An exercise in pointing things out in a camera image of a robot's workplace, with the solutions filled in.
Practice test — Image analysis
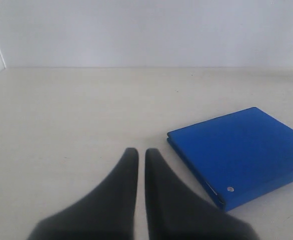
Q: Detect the blue notebook folder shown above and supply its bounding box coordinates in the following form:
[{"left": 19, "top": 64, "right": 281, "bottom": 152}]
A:
[{"left": 167, "top": 107, "right": 293, "bottom": 211}]

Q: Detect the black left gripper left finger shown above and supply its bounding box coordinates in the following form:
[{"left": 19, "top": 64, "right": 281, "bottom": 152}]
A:
[{"left": 28, "top": 147, "right": 139, "bottom": 240}]

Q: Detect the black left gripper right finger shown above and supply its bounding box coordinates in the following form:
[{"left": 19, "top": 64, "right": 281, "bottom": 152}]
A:
[{"left": 144, "top": 148, "right": 258, "bottom": 240}]

